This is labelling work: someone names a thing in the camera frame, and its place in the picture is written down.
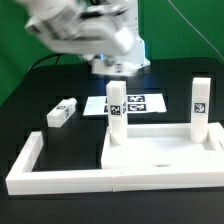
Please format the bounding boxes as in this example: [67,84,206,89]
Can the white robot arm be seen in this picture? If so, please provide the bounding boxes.
[15,0,150,76]

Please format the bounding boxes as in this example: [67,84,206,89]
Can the white U-shaped frame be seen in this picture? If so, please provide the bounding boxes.
[6,131,224,195]

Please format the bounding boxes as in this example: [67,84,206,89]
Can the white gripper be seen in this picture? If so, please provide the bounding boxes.
[26,6,135,56]

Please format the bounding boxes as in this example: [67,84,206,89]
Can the white desk top tray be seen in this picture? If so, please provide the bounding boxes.
[101,123,224,169]

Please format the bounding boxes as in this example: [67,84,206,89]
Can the black cables on table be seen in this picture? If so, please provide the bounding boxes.
[25,53,84,75]

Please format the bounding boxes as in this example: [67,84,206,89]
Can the AprilTag marker sheet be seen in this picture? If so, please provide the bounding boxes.
[83,93,167,116]

